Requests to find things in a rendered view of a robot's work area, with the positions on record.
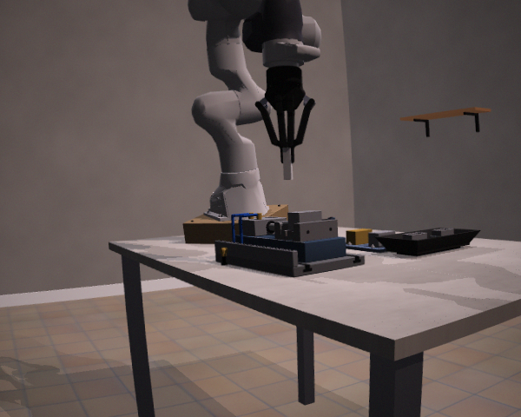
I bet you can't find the grey flat bar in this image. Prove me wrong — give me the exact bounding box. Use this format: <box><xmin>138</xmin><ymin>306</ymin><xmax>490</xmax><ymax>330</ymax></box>
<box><xmin>283</xmin><ymin>230</ymin><xmax>293</xmax><ymax>241</ymax></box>

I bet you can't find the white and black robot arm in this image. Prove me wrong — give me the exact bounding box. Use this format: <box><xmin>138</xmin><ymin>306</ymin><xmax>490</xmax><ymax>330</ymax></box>
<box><xmin>188</xmin><ymin>0</ymin><xmax>321</xmax><ymax>222</ymax></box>

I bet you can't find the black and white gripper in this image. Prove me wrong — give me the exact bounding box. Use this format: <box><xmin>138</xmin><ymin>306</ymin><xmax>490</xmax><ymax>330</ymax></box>
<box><xmin>255</xmin><ymin>66</ymin><xmax>315</xmax><ymax>180</ymax></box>

